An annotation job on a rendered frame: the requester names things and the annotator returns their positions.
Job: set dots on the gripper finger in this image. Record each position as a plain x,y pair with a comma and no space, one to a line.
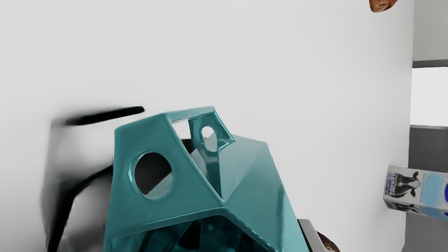
312,236

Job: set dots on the teal faceted mug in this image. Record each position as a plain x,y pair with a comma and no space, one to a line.
196,189

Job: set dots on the milk carton with cow print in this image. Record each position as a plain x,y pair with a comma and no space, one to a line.
416,190

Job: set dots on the brown crusty bread piece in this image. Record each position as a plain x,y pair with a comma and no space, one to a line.
330,245
381,5

